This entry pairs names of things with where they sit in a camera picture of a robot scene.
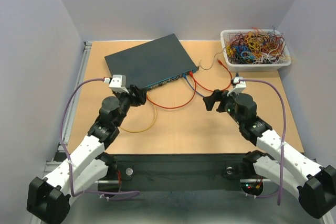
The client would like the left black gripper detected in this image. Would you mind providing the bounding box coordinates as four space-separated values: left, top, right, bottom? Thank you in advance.
112 84 147 127

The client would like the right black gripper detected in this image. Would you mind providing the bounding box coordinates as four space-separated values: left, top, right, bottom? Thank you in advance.
203 88 244 125

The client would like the yellow patch cable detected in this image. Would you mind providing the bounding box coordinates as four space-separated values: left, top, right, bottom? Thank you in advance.
119 103 158 133

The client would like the blue patch cable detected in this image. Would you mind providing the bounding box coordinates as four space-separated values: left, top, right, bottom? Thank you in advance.
182 72 240 98

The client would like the dark blue network switch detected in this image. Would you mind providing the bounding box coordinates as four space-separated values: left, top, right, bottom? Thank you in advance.
105 34 199 90

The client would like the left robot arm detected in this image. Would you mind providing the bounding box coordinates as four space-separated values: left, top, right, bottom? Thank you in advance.
26 85 147 223

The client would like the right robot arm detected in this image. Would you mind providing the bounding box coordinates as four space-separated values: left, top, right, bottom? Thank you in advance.
203 90 335 219

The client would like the white plastic basket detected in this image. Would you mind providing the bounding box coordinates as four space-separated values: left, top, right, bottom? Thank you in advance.
220 27 292 72

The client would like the black base mat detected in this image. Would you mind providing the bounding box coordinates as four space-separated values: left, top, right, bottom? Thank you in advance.
95 151 262 193

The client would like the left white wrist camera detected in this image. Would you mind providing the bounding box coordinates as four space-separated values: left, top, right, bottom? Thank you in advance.
103 74 129 93

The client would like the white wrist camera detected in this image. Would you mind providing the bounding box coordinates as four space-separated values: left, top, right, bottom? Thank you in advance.
103 74 129 93
227 77 246 96

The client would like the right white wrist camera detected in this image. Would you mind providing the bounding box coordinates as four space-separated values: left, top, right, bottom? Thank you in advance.
227 77 246 96

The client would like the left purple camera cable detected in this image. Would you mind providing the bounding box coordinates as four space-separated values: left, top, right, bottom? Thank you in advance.
59 77 140 201

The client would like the purple camera cable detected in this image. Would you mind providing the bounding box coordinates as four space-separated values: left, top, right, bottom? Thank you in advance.
241 78 287 206
59 77 140 201

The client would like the loose thin brown wire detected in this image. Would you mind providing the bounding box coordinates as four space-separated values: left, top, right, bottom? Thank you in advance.
198 50 224 71

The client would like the aluminium left side rail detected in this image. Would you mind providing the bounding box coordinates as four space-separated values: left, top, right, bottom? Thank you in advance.
58 41 93 153

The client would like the aluminium rail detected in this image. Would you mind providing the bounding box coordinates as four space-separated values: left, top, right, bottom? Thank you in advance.
58 41 93 153
41 159 322 183

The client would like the tangled colourful wire bundle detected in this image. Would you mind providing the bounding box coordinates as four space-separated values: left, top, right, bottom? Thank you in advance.
222 26 291 65

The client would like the aluminium front rail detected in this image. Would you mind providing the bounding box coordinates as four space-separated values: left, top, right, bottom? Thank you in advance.
41 159 322 183

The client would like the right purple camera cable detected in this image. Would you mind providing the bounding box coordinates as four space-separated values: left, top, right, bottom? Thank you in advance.
241 78 287 206

